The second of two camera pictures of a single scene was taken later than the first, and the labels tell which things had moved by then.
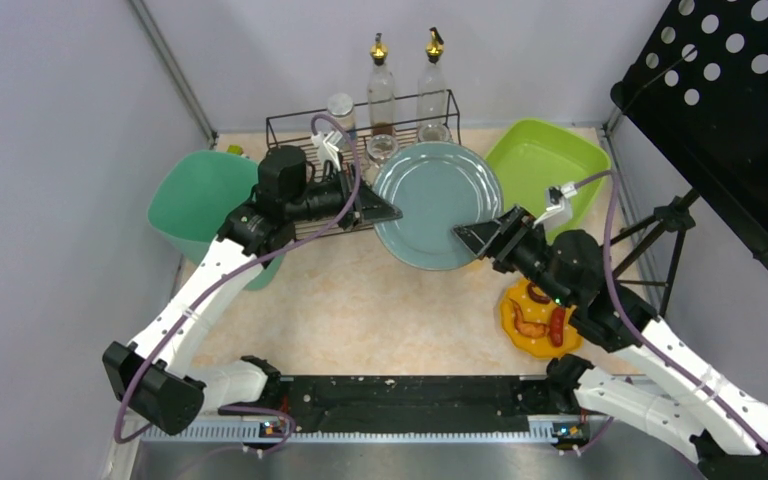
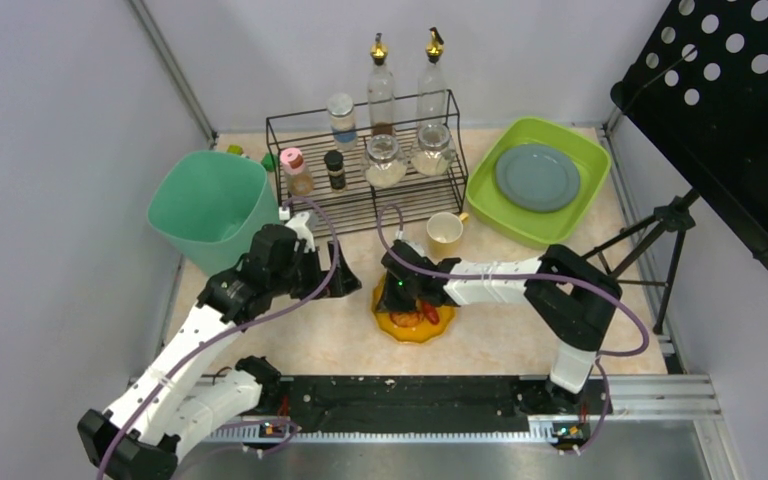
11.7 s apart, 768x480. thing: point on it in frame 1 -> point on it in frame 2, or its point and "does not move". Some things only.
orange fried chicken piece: (528, 329) -> (407, 319)
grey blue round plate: (438, 187) -> (536, 177)
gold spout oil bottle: (380, 92) does not move
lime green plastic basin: (531, 156) does not move
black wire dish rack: (346, 147) does not move
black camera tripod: (672, 214) does not move
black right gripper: (508, 235) -> (396, 299)
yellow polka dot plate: (535, 323) -> (419, 333)
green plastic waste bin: (192, 200) does not move
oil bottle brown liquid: (432, 85) does not move
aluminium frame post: (175, 73) does not move
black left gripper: (355, 204) -> (321, 269)
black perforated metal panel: (721, 89) does not move
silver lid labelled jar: (341, 105) does not move
